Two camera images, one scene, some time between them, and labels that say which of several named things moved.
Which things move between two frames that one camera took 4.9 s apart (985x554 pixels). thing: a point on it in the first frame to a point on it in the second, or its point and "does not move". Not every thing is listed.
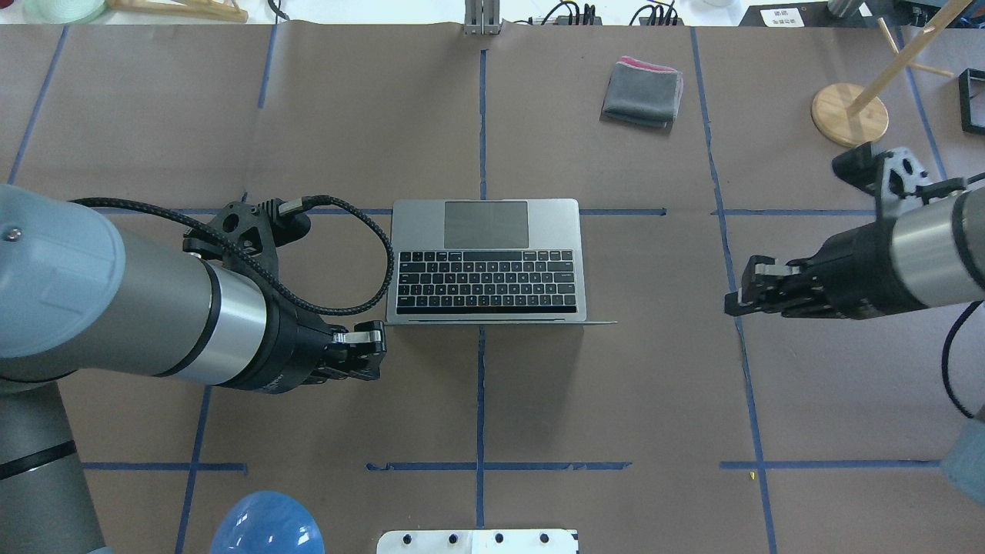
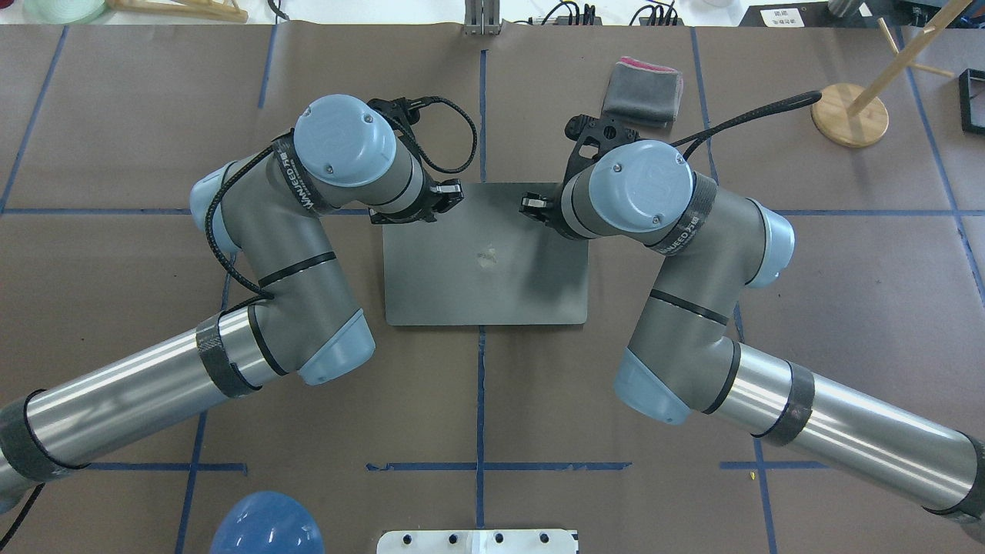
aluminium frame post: (482, 17) does not move
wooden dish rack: (215, 10) does not move
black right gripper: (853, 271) to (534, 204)
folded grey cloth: (641, 93) does not move
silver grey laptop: (488, 261) does not move
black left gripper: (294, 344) to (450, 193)
